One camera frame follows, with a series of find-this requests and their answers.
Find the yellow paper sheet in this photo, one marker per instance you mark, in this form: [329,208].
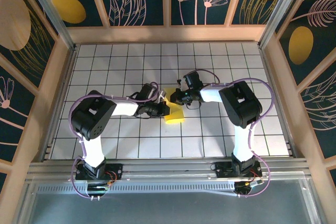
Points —
[176,116]

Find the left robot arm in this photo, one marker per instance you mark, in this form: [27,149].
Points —
[90,119]

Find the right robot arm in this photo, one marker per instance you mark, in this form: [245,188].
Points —
[240,103]

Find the aluminium mounting beam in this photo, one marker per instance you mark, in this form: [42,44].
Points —
[168,169]

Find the small wiring board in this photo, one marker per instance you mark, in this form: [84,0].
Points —
[98,188]
[246,186]

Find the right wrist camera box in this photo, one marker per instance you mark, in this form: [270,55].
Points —
[193,79]

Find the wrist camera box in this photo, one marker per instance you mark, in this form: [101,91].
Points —
[147,91]
[193,79]

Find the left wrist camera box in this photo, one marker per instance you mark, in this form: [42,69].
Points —
[147,91]

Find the wooden enclosure frame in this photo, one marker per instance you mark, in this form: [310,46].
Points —
[162,35]

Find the aluminium table side rail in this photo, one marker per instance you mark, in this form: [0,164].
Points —
[55,119]
[284,119]

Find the aluminium corner post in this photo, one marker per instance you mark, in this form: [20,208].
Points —
[278,11]
[47,11]

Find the yellow oval fern wall panel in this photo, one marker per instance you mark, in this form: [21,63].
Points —
[302,45]

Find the yellow oval feather wall panel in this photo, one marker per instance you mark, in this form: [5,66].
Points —
[68,9]

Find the leaf outline wall panel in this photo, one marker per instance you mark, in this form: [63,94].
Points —
[320,108]

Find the single flower wall panel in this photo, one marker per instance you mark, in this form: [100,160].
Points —
[13,113]

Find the peach disc wall panel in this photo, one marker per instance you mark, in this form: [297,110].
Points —
[15,24]

